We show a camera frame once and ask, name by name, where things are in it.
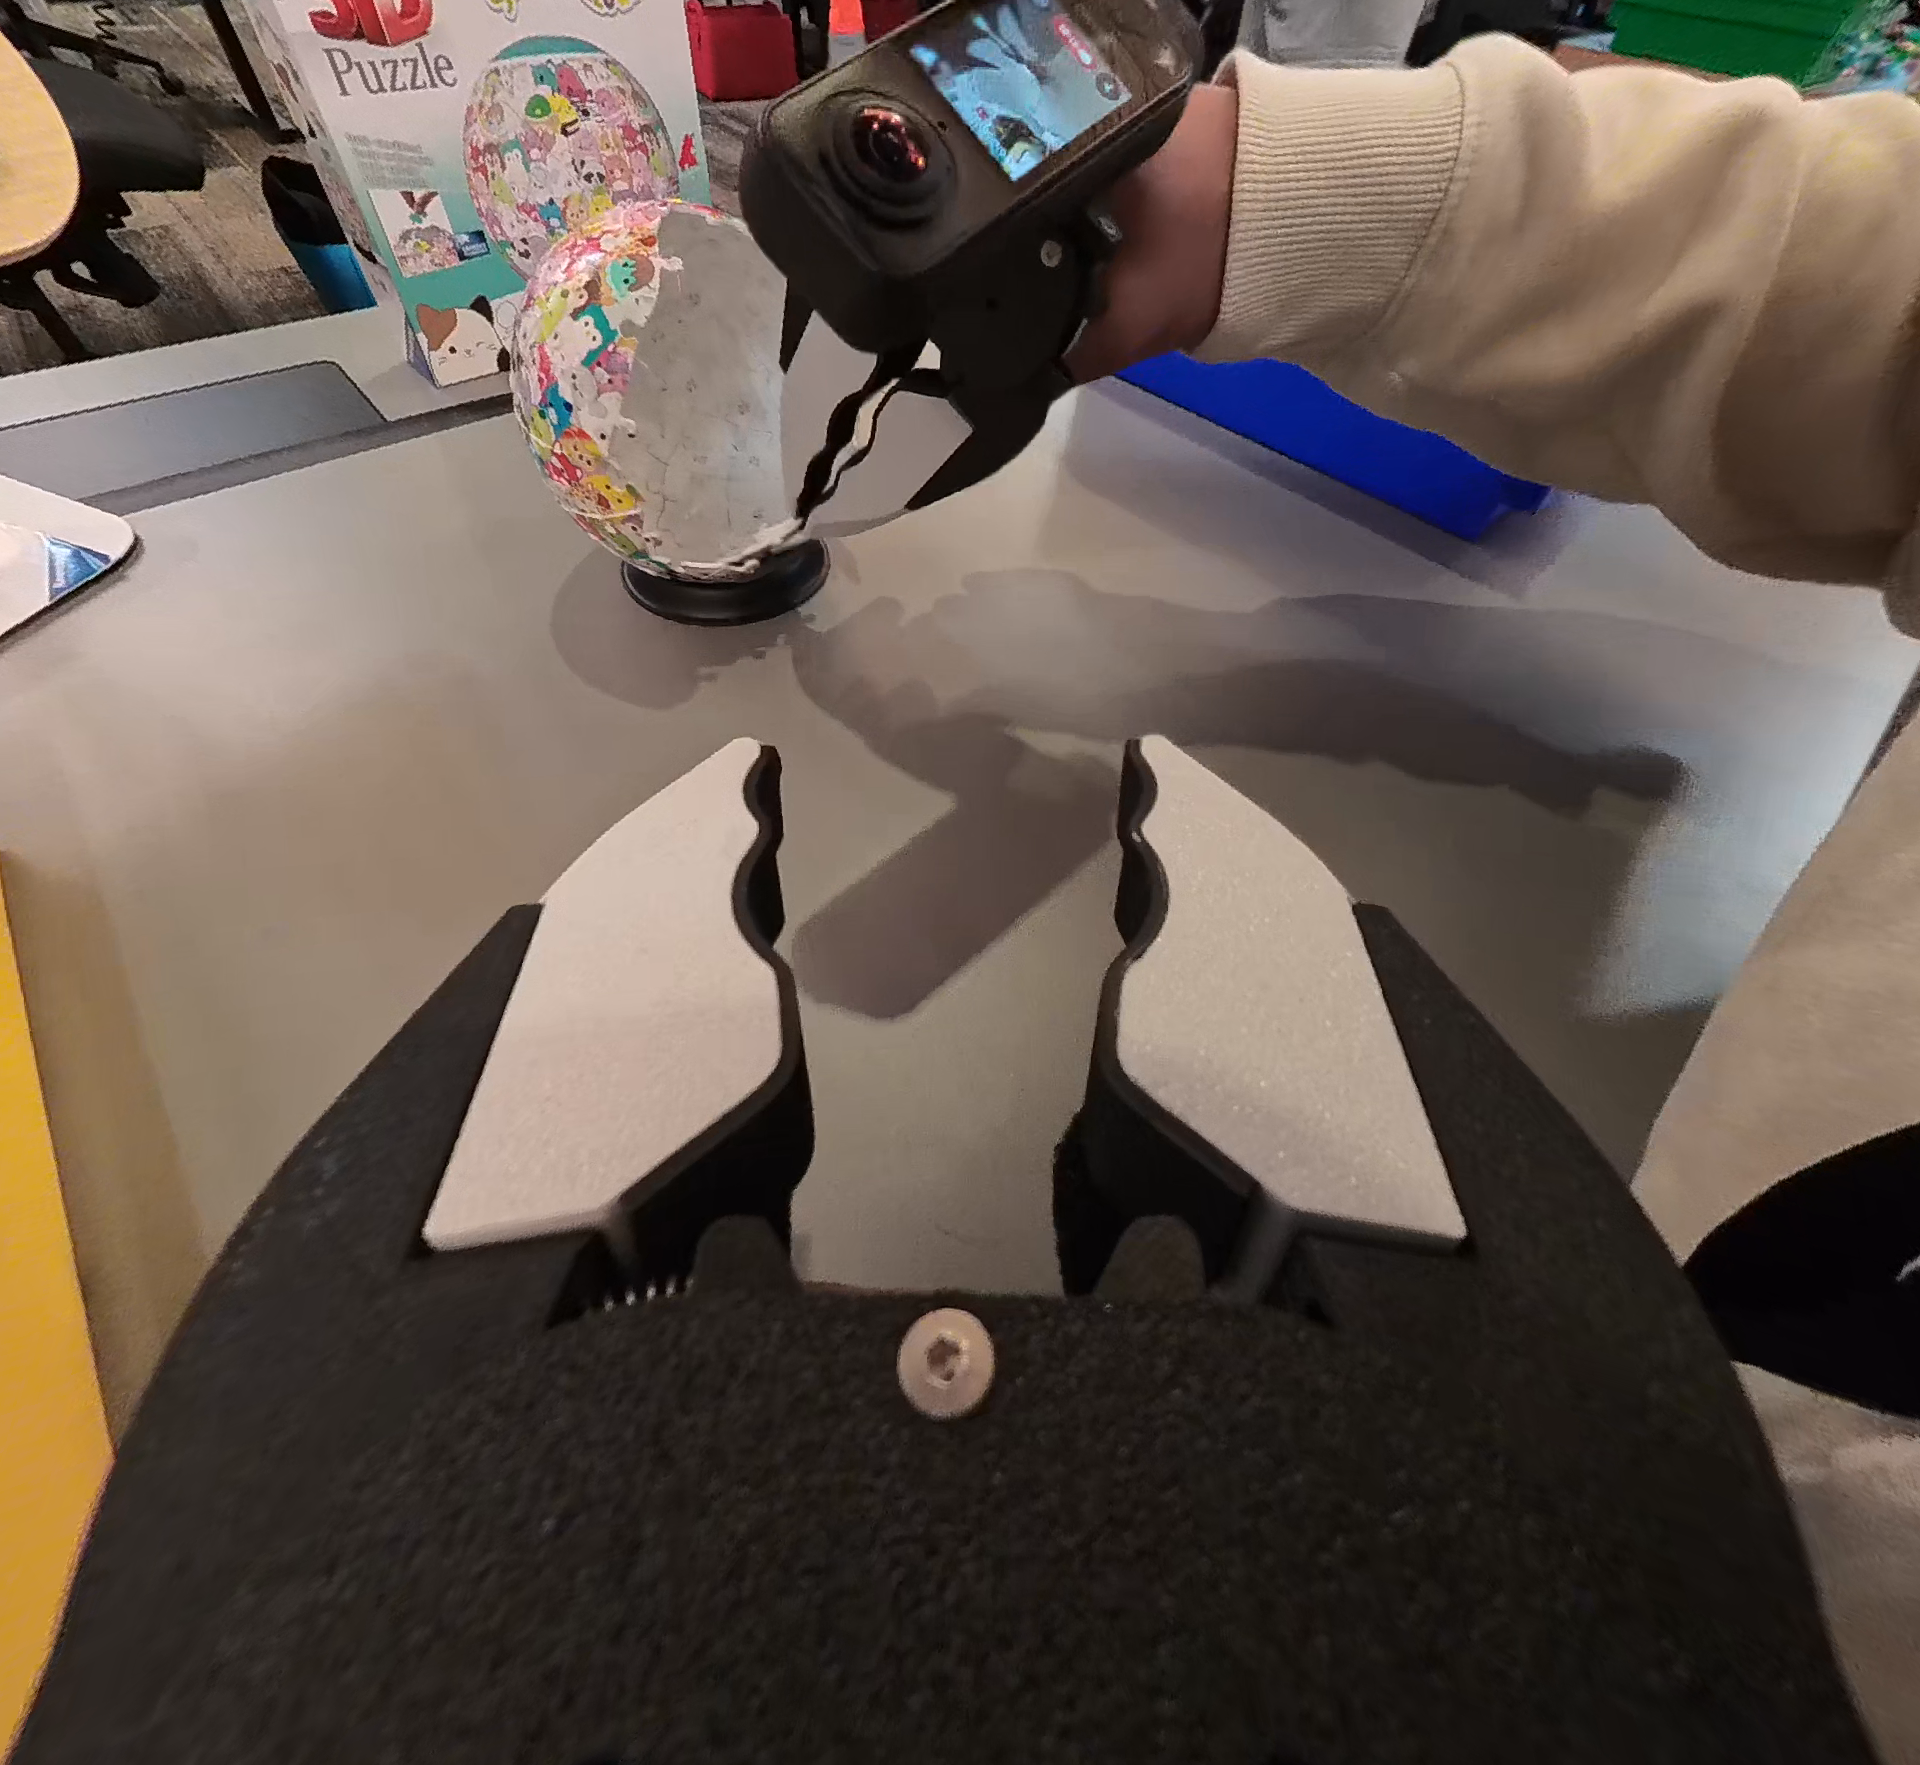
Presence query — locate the colourful puzzle ball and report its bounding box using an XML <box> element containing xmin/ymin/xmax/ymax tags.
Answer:
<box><xmin>507</xmin><ymin>198</ymin><xmax>799</xmax><ymax>581</ymax></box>

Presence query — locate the black fabric item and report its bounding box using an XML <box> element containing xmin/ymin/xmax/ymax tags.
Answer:
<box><xmin>1682</xmin><ymin>1126</ymin><xmax>1920</xmax><ymax>1420</ymax></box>

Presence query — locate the person's right hand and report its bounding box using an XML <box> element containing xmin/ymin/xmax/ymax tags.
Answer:
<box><xmin>1068</xmin><ymin>86</ymin><xmax>1241</xmax><ymax>384</ymax></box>

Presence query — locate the blue plastic bin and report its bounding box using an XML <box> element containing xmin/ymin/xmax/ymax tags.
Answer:
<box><xmin>1116</xmin><ymin>351</ymin><xmax>1551</xmax><ymax>541</ymax></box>

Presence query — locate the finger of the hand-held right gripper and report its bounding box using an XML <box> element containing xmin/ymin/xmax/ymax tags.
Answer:
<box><xmin>792</xmin><ymin>351</ymin><xmax>903</xmax><ymax>524</ymax></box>
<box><xmin>825</xmin><ymin>365</ymin><xmax>943</xmax><ymax>516</ymax></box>

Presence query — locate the dark waste bin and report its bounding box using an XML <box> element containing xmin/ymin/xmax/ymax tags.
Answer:
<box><xmin>263</xmin><ymin>153</ymin><xmax>376</xmax><ymax>311</ymax></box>

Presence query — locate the round wooden tabletop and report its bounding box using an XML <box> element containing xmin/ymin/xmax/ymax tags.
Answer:
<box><xmin>0</xmin><ymin>32</ymin><xmax>79</xmax><ymax>271</ymax></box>

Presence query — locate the white printed sheet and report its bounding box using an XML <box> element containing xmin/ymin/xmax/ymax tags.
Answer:
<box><xmin>0</xmin><ymin>476</ymin><xmax>141</xmax><ymax>644</ymax></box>

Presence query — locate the person's right forearm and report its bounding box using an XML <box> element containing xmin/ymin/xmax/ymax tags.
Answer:
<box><xmin>1192</xmin><ymin>32</ymin><xmax>1920</xmax><ymax>642</ymax></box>

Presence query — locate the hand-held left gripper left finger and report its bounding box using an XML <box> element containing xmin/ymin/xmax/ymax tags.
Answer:
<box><xmin>420</xmin><ymin>738</ymin><xmax>813</xmax><ymax>1289</ymax></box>

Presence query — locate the puzzle box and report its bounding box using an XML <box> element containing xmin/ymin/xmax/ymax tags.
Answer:
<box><xmin>184</xmin><ymin>0</ymin><xmax>711</xmax><ymax>391</ymax></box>

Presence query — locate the black office chair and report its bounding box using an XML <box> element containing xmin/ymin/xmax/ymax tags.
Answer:
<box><xmin>0</xmin><ymin>0</ymin><xmax>207</xmax><ymax>357</ymax></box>

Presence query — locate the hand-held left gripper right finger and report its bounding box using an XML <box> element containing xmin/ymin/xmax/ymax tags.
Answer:
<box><xmin>1053</xmin><ymin>733</ymin><xmax>1469</xmax><ymax>1300</ymax></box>

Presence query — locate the round black ball stand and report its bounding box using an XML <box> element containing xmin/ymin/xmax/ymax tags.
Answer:
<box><xmin>620</xmin><ymin>534</ymin><xmax>834</xmax><ymax>627</ymax></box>

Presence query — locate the red plastic bin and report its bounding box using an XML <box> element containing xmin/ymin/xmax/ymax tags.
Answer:
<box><xmin>686</xmin><ymin>0</ymin><xmax>799</xmax><ymax>103</ymax></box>

